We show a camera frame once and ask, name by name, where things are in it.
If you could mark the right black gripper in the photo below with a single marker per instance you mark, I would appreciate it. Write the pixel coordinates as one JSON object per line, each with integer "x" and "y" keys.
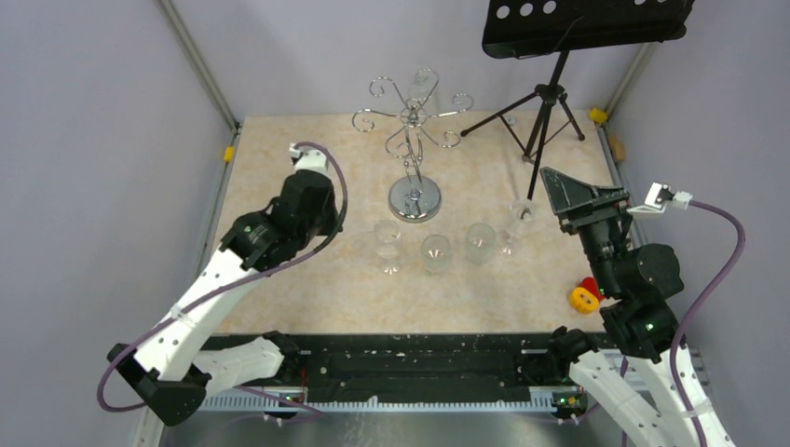
{"x": 566, "y": 193}

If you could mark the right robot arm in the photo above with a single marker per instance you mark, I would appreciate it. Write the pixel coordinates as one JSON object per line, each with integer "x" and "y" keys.
{"x": 651, "y": 339}

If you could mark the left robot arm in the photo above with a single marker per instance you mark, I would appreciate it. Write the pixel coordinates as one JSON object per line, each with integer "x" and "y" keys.
{"x": 169, "y": 367}

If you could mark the chrome wine glass rack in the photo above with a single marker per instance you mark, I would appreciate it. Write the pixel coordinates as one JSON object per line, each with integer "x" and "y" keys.
{"x": 414, "y": 198}

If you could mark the yellow corner clip right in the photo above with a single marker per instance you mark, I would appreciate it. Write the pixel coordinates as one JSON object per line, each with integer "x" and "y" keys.
{"x": 598, "y": 116}

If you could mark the yellow and red toy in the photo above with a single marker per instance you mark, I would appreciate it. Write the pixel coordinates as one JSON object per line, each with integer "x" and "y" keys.
{"x": 586, "y": 297}

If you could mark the black music stand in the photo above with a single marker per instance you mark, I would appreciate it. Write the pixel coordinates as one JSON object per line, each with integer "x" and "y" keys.
{"x": 527, "y": 29}

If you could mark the brown block on rail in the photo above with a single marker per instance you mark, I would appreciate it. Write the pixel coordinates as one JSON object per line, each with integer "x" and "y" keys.
{"x": 617, "y": 149}

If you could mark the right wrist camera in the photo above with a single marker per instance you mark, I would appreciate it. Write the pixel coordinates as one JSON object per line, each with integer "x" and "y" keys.
{"x": 660, "y": 197}

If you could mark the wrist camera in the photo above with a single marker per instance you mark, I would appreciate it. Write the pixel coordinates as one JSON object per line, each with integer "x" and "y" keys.
{"x": 307, "y": 158}
{"x": 660, "y": 197}

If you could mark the aluminium frame post right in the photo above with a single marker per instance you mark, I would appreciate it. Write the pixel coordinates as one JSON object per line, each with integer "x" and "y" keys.
{"x": 640, "y": 60}

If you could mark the aluminium frame post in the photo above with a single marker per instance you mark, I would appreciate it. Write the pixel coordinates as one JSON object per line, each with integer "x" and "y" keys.
{"x": 197, "y": 62}
{"x": 640, "y": 60}

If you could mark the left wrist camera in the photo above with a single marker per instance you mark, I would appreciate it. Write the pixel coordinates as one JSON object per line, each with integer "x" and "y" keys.
{"x": 307, "y": 158}

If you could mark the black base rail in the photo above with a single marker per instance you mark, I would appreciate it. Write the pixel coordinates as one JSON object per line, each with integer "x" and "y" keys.
{"x": 416, "y": 368}

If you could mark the white cable duct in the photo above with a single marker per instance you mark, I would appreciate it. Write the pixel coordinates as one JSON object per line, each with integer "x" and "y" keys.
{"x": 240, "y": 401}

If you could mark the aluminium frame post left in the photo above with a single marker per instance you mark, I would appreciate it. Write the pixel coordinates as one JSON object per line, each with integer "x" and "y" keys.
{"x": 197, "y": 62}

